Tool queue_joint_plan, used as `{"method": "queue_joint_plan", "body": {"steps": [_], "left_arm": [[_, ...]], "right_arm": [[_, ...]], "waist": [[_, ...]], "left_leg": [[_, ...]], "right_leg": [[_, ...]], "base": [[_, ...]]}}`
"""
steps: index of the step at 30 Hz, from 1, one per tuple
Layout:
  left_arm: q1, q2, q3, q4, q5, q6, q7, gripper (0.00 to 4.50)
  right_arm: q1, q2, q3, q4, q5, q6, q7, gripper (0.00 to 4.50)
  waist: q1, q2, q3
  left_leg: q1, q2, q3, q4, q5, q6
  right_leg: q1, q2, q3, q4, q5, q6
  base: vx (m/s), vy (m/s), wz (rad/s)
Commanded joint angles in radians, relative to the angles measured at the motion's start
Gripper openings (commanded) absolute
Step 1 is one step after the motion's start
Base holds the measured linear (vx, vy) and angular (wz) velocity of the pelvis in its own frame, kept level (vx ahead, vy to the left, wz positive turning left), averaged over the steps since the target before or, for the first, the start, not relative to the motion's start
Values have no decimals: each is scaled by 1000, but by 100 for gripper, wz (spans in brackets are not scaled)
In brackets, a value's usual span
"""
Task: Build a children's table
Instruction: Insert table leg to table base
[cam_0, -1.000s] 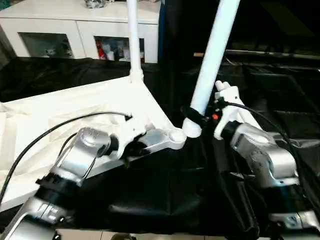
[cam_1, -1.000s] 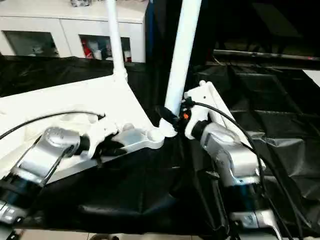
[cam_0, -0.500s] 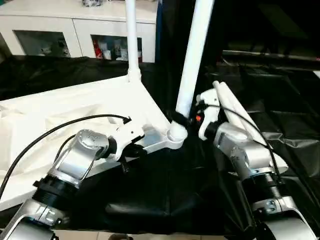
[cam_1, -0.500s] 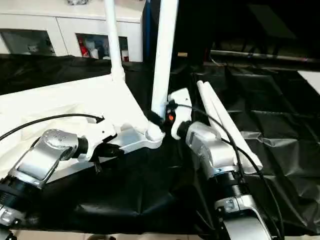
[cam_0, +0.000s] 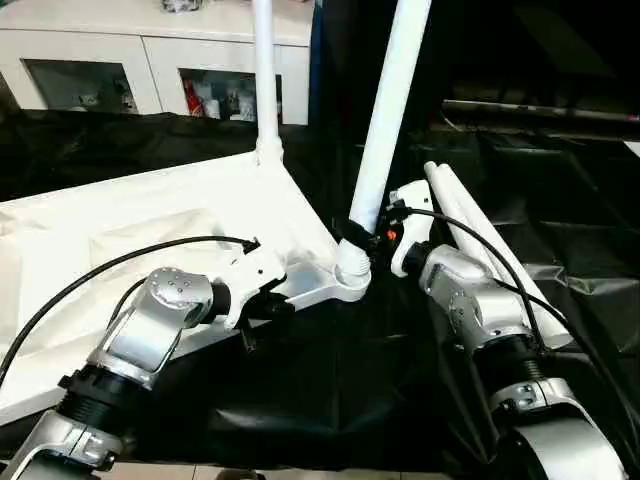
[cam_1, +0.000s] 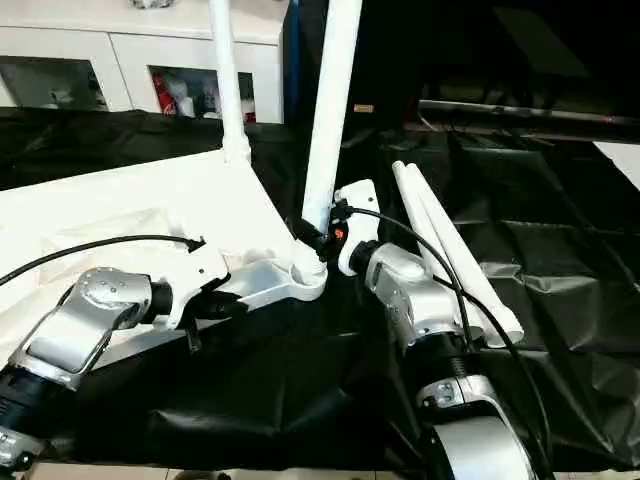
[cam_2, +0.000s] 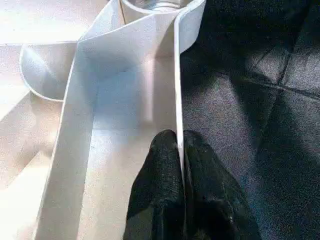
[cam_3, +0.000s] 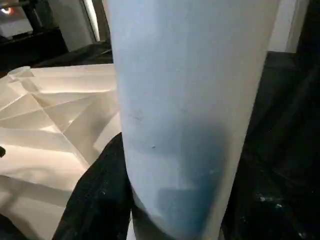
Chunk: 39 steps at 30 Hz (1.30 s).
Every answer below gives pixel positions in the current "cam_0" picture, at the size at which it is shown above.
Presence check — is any white plastic table top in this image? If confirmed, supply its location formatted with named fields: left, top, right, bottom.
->
left=0, top=134, right=375, bottom=427

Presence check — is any black work mat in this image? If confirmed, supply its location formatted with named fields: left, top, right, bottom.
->
left=0, top=107, right=640, bottom=474

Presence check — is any black case with gold label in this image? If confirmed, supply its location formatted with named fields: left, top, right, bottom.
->
left=308, top=0, right=451, bottom=149

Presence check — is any dark metal rod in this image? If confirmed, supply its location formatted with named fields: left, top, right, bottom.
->
left=441, top=98, right=640, bottom=125

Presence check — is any white glass-door cabinet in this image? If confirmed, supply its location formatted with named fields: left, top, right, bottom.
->
left=0, top=0, right=315, bottom=127

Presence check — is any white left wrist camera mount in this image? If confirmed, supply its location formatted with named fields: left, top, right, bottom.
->
left=218, top=246, right=288, bottom=331

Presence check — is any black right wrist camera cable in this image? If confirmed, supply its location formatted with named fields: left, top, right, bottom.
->
left=391, top=206, right=640, bottom=454

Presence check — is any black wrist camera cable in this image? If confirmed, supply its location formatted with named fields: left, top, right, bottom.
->
left=0, top=234, right=262, bottom=387
left=391, top=206, right=640, bottom=454

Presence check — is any black left wrist camera cable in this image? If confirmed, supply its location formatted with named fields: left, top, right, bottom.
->
left=0, top=234, right=262, bottom=387

